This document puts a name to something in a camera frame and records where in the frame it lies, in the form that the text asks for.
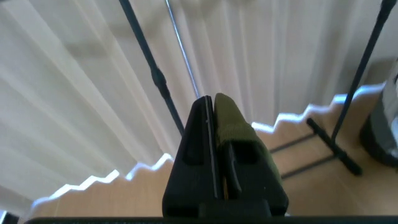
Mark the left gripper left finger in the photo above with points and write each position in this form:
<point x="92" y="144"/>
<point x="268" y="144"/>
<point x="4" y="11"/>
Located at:
<point x="196" y="174"/>

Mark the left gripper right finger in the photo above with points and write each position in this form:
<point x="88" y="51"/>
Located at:
<point x="258" y="186"/>

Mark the green sleeveless top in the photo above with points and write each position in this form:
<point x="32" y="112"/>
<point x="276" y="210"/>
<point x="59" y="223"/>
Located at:
<point x="230" y="118"/>

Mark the black clothes rack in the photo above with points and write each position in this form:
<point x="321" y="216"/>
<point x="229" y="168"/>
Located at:
<point x="158" y="77"/>

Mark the white laundry basket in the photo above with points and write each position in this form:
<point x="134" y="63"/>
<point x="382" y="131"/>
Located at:
<point x="373" y="149"/>

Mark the beige curtain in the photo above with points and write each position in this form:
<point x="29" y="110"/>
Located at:
<point x="77" y="77"/>

